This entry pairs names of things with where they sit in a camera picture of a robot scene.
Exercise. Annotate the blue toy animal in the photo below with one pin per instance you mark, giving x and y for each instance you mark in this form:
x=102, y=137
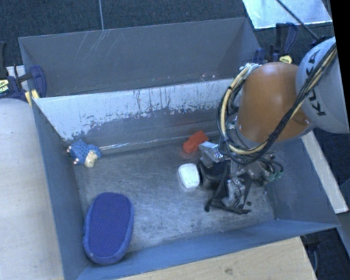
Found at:
x=82, y=150

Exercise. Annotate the white rounded block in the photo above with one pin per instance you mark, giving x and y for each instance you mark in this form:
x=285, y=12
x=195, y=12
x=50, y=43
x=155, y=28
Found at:
x=188, y=175

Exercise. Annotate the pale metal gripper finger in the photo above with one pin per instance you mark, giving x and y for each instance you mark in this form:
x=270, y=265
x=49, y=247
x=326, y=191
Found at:
x=233, y=193
x=210, y=151

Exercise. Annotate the grey metal bin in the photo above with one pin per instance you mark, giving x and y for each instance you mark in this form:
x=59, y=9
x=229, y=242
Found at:
x=159, y=204

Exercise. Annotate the pale wood board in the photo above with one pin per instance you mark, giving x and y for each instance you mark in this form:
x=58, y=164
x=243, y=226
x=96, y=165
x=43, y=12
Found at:
x=15, y=194

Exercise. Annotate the red toy block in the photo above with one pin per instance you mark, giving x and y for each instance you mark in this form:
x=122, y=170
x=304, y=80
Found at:
x=194, y=141

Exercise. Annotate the black sunglasses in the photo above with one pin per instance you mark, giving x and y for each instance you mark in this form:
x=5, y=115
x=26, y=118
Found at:
x=213, y=176

